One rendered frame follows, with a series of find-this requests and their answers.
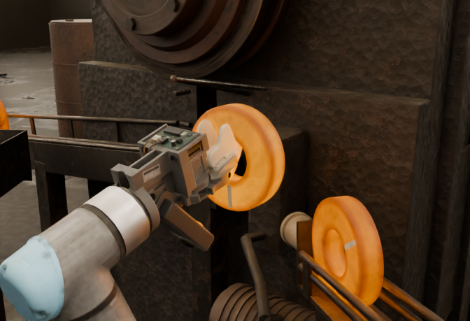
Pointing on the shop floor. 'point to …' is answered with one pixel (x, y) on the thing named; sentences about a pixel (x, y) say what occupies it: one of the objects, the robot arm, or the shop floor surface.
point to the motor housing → (227, 298)
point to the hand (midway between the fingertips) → (235, 145)
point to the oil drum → (70, 68)
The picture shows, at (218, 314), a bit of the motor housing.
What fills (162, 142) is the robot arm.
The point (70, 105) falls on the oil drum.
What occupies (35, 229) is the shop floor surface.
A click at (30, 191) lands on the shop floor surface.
